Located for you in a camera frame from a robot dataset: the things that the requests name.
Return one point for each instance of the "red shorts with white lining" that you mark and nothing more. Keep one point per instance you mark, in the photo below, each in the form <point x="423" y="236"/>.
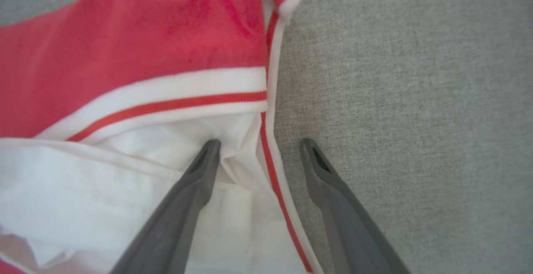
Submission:
<point x="125" y="49"/>

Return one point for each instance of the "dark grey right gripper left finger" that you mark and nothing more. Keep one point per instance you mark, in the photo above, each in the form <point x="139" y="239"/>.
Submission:
<point x="175" y="224"/>

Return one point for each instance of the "grey fabric sofa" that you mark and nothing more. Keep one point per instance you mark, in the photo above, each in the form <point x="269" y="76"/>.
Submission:
<point x="416" y="99"/>

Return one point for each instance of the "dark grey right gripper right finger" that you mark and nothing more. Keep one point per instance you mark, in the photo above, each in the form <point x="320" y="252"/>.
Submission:
<point x="349" y="228"/>

